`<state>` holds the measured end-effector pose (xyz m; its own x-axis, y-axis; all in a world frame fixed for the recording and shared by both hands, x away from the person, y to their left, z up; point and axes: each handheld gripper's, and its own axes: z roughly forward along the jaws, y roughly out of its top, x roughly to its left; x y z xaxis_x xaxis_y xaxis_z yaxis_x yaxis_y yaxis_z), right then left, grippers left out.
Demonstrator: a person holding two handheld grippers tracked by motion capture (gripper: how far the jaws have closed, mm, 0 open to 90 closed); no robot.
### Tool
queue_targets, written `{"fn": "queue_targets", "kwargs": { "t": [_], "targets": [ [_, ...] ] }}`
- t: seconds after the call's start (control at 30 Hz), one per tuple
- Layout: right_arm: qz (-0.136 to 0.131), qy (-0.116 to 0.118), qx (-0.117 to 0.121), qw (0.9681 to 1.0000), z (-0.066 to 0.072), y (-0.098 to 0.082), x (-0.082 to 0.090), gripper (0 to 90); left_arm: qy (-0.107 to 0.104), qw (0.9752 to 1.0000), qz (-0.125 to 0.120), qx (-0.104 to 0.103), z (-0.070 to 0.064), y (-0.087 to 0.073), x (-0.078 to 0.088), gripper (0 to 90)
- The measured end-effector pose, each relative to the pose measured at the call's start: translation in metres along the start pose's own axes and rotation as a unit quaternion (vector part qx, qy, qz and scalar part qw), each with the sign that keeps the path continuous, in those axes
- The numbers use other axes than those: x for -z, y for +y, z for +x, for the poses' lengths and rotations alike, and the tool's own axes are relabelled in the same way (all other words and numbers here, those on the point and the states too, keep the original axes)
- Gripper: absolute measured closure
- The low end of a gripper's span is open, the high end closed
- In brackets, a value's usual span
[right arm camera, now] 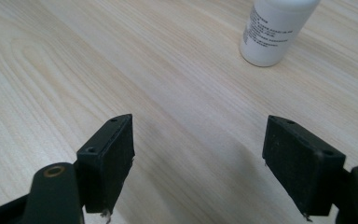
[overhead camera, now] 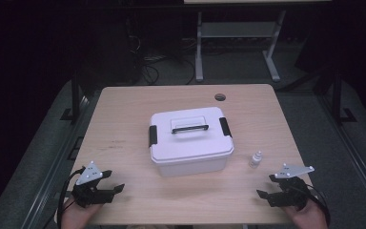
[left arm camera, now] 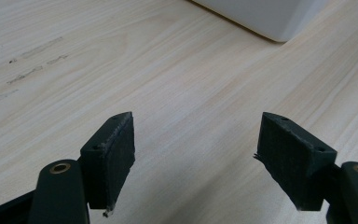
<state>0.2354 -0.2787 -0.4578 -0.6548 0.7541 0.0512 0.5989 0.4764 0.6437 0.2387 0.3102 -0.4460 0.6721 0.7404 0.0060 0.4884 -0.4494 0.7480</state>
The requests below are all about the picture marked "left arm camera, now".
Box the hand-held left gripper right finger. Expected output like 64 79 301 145
254 112 337 212

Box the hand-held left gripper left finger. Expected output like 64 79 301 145
80 111 136 217

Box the white plastic storage box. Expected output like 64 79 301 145
188 0 328 43

